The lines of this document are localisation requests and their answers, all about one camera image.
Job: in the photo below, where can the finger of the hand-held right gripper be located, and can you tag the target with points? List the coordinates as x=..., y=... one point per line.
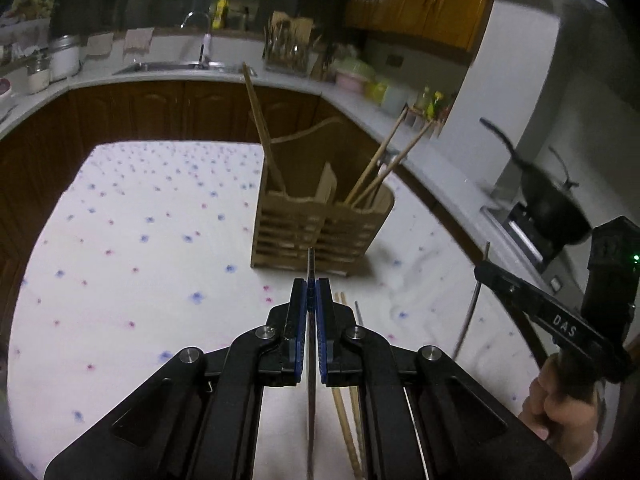
x=545, y=317

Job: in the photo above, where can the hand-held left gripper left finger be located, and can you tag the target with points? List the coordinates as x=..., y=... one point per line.
x=300, y=310

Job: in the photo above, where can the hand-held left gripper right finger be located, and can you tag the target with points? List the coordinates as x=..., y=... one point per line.
x=323, y=310

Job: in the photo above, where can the metal chopstick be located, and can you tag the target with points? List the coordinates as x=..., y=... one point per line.
x=470, y=310
x=311, y=410

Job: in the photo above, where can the wooden utensil holder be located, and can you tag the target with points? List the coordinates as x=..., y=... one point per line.
x=300, y=230

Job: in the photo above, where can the person's right hand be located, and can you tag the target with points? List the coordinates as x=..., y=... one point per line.
x=547, y=405

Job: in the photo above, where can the gas stove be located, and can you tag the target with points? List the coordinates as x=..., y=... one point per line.
x=525, y=245

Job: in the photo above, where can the black wok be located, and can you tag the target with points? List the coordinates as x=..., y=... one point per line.
x=550, y=210

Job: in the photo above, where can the floral white tablecloth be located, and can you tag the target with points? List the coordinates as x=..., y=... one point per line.
x=150, y=260

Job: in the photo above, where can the spice jar rack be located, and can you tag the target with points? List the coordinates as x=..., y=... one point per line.
x=425, y=120

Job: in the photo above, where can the translucent white container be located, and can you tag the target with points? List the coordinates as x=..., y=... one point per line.
x=395, y=100

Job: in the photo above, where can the yellow plastic jug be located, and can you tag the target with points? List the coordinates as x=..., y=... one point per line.
x=376, y=92

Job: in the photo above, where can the pink plastic basin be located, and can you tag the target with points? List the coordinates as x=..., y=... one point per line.
x=351, y=84

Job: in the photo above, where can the yellow-cap condiment bottle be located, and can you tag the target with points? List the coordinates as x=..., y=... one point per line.
x=424, y=100

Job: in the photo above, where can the green-label condiment bottle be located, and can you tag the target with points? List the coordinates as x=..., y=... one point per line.
x=438, y=104

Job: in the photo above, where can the green plastic basin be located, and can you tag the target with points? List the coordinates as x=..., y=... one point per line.
x=355, y=66

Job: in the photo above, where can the dark wooden lower cabinets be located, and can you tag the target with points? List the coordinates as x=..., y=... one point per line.
x=150, y=110

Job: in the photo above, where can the countertop cutlery drainer rack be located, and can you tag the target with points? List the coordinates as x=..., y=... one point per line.
x=287, y=45

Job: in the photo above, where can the steel kitchen sink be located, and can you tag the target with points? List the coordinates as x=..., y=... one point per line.
x=170, y=66

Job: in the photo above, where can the dark bottle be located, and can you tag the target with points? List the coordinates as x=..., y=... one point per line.
x=245, y=19

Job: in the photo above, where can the yellow bottle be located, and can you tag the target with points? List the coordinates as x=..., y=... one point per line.
x=220, y=12

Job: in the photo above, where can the pink hanging towel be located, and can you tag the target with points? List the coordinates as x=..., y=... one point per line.
x=138, y=41

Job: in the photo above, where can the wooden upper cabinets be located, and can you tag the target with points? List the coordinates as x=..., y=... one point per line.
x=425, y=5

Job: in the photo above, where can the beige hanging towel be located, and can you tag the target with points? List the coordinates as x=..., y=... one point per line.
x=100, y=45

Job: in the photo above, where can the steel rice cooker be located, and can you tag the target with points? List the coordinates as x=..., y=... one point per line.
x=65, y=60

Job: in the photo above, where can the small white lidded pot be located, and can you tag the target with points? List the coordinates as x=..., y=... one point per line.
x=39, y=77

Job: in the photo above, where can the dark wall socket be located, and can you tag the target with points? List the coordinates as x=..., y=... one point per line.
x=395, y=60

